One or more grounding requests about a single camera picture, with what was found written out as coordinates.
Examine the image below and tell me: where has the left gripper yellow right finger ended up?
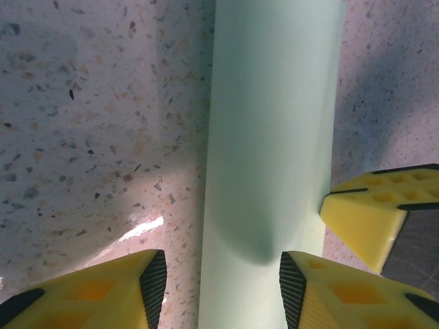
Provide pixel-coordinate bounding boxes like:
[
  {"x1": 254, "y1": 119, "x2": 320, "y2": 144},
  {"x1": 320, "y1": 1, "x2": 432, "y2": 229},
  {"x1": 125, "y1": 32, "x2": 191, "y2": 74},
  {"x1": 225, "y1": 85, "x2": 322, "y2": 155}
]
[{"x1": 279, "y1": 249, "x2": 439, "y2": 329}]

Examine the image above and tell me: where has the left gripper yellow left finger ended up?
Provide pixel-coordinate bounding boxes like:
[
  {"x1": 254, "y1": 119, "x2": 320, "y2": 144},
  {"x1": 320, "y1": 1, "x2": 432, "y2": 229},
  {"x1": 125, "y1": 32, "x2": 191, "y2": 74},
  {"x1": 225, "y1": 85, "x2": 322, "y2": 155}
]
[{"x1": 0, "y1": 249, "x2": 168, "y2": 329}]

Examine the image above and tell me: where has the light green cloth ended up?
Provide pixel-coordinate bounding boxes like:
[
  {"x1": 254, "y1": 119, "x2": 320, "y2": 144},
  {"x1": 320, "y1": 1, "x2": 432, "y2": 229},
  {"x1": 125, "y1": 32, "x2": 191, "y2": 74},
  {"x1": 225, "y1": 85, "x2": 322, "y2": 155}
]
[{"x1": 197, "y1": 0, "x2": 348, "y2": 329}]

